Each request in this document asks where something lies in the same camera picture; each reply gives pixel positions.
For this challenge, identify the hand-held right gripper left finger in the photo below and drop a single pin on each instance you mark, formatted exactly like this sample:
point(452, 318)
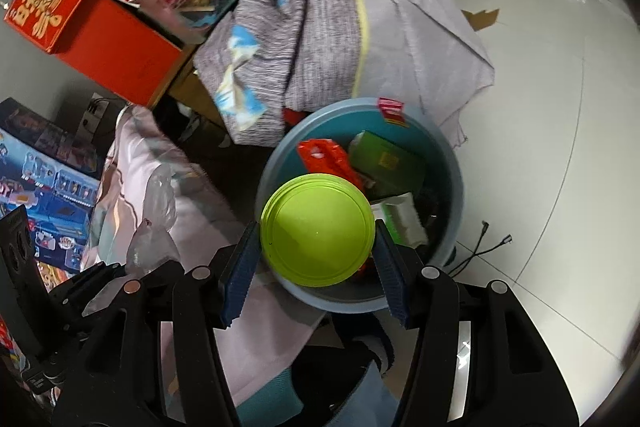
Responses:
point(240, 277)

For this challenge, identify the red plastic bag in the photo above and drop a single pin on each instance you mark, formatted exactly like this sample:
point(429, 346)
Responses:
point(325, 157)

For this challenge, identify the teal plastic bin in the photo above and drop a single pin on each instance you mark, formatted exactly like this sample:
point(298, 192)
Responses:
point(442, 187)

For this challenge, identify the green biscuit box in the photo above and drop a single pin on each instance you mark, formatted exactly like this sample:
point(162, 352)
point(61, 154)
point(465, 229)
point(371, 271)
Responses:
point(385, 159)

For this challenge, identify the green and white medicine box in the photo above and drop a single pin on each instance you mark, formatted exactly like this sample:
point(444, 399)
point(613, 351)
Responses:
point(400, 212)

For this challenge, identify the green plastic lid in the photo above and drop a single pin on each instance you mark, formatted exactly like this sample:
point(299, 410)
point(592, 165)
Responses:
point(315, 232)

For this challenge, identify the pink checked blanket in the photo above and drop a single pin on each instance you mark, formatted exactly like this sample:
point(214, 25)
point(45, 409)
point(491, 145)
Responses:
point(200, 207)

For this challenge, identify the orange box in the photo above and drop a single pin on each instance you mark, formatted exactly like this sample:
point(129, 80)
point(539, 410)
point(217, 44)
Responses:
point(115, 52)

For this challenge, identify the wall power outlet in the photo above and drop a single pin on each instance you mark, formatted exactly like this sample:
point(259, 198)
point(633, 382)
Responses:
point(95, 109)

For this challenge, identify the blue toy box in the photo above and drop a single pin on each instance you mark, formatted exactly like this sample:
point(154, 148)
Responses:
point(55, 187)

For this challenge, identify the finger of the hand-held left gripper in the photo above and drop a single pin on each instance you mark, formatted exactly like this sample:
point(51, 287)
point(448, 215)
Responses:
point(80, 284)
point(80, 324)

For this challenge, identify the red tag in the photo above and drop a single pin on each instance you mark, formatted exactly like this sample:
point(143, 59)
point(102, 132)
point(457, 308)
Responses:
point(391, 111)

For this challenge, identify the cardboard piece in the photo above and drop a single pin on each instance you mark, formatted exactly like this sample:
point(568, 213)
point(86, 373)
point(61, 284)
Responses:
point(480, 19)

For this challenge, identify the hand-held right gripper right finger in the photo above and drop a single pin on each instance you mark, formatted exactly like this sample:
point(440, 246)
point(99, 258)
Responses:
point(392, 277)

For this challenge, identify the grey striped cloth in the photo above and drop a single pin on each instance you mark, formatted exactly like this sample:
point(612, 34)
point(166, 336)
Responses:
point(325, 32)

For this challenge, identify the wooden cabinet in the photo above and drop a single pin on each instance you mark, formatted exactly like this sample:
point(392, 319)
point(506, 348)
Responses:
point(192, 87)

